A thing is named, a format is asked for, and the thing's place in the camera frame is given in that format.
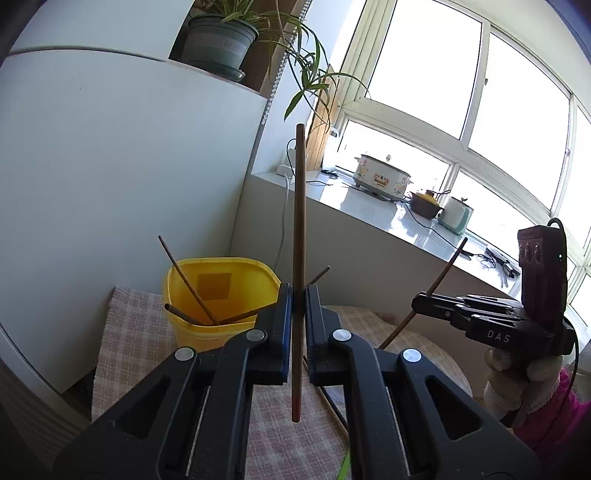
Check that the white power strip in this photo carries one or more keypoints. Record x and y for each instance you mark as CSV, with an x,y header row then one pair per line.
x,y
285,170

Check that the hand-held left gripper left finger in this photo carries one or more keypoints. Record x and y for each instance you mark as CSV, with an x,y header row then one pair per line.
x,y
288,323

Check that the person's right forearm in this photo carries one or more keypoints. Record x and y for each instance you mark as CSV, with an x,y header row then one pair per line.
x,y
558,415

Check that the black hair straightener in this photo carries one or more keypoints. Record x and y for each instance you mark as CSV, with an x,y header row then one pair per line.
x,y
503,264

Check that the floral white slow cooker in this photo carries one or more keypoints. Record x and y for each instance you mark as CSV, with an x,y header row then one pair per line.
x,y
383,177

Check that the wooden board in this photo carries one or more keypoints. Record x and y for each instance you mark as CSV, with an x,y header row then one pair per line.
x,y
318,129

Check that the brown pot with yellow lid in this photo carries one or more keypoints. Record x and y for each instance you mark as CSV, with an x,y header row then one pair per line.
x,y
425,205

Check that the white radiator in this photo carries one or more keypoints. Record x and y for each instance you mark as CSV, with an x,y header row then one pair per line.
x,y
27,415

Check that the white window frame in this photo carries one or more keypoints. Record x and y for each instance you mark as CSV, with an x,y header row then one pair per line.
x,y
478,143

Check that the spider plant in green pot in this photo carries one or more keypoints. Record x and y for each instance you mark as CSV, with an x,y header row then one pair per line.
x,y
219,44

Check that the black chopstick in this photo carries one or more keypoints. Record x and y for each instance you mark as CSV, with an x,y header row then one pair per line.
x,y
332,408

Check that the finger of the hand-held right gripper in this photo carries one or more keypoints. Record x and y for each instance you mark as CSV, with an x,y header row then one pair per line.
x,y
438,309
498,304

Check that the yellow plastic container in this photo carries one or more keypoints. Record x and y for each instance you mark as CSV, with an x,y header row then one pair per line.
x,y
221,286

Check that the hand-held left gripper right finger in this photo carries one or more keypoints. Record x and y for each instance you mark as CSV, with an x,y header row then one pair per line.
x,y
314,332

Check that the white refrigerator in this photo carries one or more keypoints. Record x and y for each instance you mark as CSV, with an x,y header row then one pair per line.
x,y
115,161

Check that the white windowsill counter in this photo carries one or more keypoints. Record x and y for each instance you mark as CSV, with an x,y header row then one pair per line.
x,y
369,217

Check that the person's right hand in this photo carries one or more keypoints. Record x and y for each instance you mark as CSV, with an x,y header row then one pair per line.
x,y
512,387

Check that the brown red-tipped chopstick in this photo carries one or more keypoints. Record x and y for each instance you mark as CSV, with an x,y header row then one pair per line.
x,y
184,275
320,272
443,267
299,207
184,314

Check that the pink checked cloth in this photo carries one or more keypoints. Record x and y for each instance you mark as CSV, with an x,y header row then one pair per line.
x,y
138,350

